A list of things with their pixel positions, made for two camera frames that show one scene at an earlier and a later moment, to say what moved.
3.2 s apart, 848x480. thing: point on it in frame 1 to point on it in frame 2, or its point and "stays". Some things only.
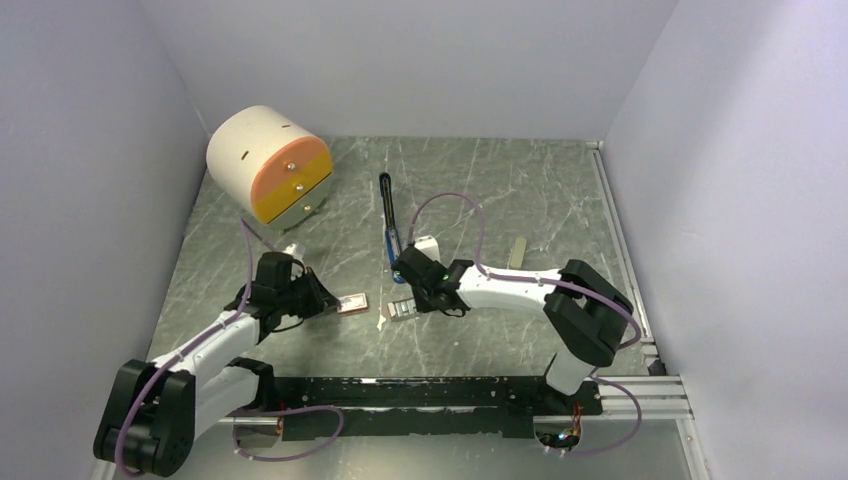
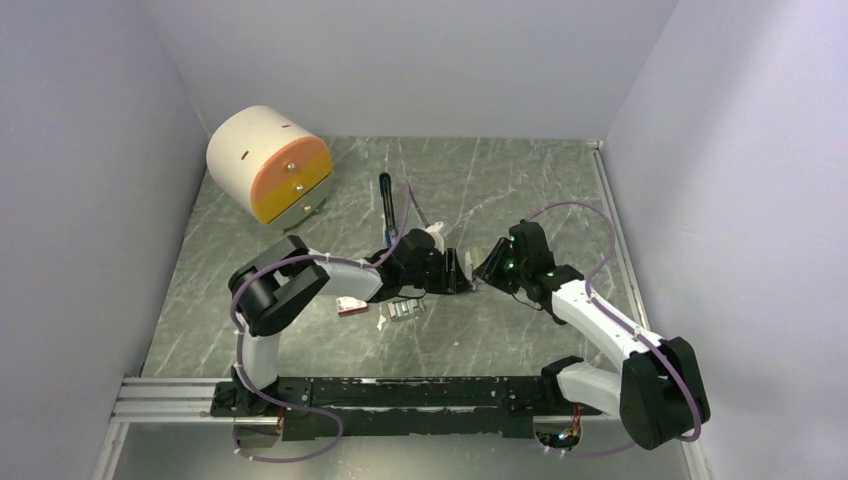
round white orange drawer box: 270,165 stays
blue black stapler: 392,234 stays
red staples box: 351,303 stays
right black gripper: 422,305 to 489,271
